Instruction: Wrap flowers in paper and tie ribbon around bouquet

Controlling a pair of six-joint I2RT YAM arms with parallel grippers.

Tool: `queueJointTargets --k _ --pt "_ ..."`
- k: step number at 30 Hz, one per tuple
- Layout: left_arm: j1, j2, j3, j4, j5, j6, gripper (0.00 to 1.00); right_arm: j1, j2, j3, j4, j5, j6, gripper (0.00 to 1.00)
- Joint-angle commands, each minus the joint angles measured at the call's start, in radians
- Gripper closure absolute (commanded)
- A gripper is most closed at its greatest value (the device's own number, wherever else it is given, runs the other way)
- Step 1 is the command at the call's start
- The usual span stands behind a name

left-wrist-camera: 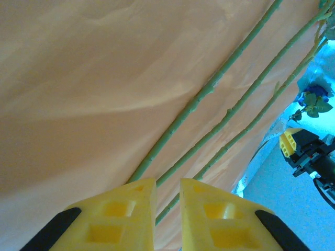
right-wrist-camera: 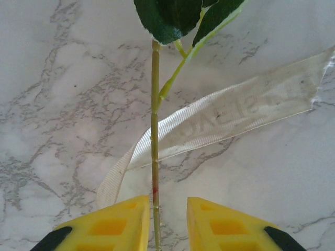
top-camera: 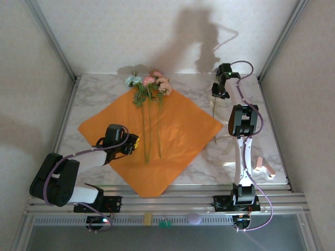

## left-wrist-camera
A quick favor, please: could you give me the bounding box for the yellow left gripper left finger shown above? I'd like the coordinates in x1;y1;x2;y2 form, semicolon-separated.
19;177;157;251

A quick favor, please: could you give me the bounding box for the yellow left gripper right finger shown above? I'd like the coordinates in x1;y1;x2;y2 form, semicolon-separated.
180;177;311;251

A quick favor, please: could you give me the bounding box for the fake blue flower stem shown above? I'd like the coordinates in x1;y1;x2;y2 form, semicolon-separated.
154;33;335;226

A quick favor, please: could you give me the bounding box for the artificial flower bunch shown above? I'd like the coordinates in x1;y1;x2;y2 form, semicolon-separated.
155;0;335;188

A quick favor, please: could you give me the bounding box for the orange wrapping paper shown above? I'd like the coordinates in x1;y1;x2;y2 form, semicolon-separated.
0;0;325;251

